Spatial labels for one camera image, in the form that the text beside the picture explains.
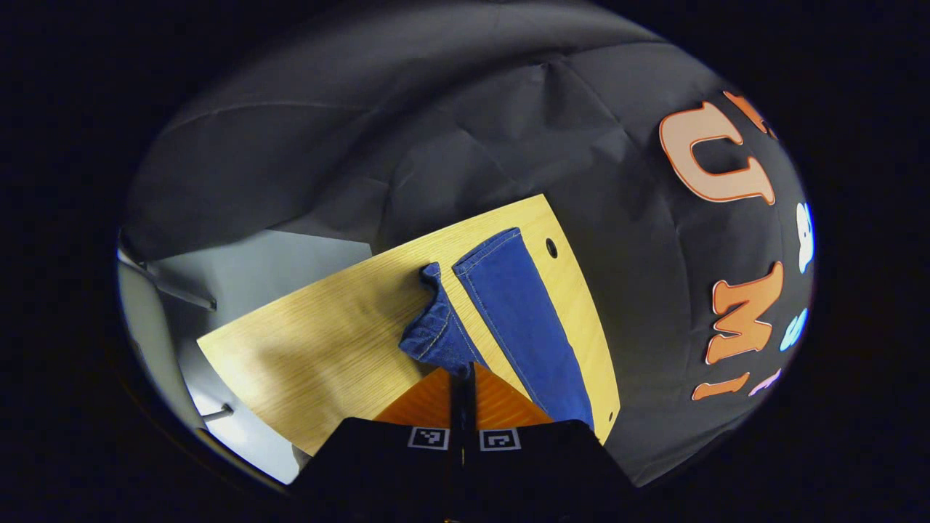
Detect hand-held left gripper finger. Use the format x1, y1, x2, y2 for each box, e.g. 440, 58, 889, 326
464, 362, 642, 523
289, 365, 464, 523

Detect black backdrop cloth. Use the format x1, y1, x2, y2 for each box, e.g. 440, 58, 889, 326
118, 0, 816, 489

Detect blue denim jeans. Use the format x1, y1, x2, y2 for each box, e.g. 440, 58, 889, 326
397, 227, 596, 431

